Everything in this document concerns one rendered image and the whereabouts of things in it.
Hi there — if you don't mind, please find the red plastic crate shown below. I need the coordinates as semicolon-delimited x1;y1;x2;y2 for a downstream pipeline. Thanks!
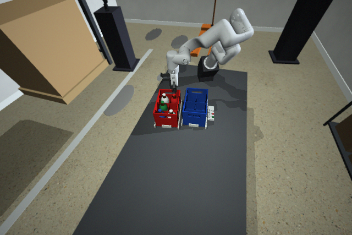
153;90;181;128

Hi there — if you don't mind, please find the blue plastic crate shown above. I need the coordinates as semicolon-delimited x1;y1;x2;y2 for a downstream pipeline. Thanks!
182;89;208;127

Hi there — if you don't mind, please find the white pick list card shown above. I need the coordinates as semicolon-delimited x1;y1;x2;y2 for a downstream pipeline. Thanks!
208;106;214;121

